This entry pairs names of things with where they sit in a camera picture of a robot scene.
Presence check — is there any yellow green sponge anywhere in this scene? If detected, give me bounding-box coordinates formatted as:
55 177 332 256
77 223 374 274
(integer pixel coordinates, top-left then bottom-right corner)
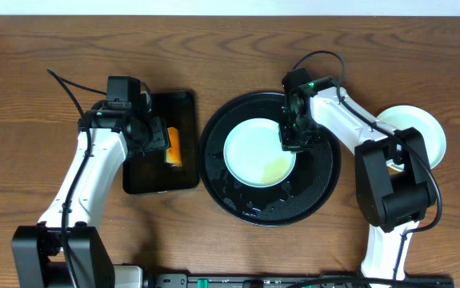
165 127 182 166

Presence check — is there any mint plate with crumbs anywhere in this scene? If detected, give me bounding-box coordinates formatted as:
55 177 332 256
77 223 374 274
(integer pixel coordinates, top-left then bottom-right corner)
223 118 296 189

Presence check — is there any mint plate with sauce smear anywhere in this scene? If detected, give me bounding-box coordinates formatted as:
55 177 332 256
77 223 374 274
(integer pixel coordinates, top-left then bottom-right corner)
378 105 446 169

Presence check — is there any yellow plate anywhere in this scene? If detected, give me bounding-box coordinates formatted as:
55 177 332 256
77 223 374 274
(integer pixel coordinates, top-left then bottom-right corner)
386 160 404 172

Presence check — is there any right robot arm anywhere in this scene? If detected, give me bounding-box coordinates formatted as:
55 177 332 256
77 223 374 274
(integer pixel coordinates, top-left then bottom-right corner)
281 82 442 281

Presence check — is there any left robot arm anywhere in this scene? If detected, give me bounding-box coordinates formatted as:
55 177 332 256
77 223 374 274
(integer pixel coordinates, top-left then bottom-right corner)
12 115 170 287

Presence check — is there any rectangular black tray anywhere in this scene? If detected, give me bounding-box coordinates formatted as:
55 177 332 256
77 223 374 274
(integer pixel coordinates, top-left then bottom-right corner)
122 90 199 194

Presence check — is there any round black tray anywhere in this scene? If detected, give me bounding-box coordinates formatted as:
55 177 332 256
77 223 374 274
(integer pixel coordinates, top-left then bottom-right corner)
198 91 341 226

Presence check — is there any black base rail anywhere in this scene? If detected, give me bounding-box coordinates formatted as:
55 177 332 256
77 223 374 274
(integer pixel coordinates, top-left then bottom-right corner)
109 273 454 288

